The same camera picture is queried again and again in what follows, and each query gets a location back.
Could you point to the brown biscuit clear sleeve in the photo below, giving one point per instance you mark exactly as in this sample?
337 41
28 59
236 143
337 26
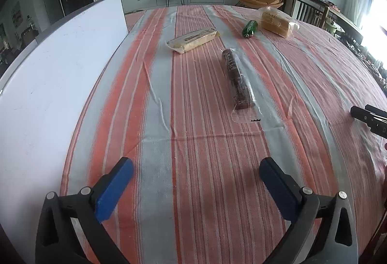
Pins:
237 79

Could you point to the orange striped tablecloth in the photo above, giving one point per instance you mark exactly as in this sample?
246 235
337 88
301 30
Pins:
211 161

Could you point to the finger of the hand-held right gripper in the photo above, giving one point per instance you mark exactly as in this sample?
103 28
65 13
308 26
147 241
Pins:
376 111
370 120

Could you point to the bright window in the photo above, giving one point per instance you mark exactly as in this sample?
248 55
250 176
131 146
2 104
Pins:
376 10

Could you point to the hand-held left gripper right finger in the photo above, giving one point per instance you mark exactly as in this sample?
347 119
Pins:
278 188

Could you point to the green snack packet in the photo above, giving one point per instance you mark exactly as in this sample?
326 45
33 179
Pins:
249 28

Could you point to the framed wall picture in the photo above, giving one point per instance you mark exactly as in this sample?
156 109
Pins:
17 13

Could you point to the large white box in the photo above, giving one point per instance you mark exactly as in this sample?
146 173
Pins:
60 85

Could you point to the dark wooden chair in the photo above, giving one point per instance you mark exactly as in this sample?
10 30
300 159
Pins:
308 10

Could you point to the bread loaf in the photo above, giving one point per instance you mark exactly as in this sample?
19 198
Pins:
276 23

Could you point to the wooden side desk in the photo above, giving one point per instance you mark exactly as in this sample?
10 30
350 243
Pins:
344 19

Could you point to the pale yellow cake packet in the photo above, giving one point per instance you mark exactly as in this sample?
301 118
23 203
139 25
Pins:
193 39

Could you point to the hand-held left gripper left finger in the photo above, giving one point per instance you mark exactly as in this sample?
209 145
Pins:
116 188

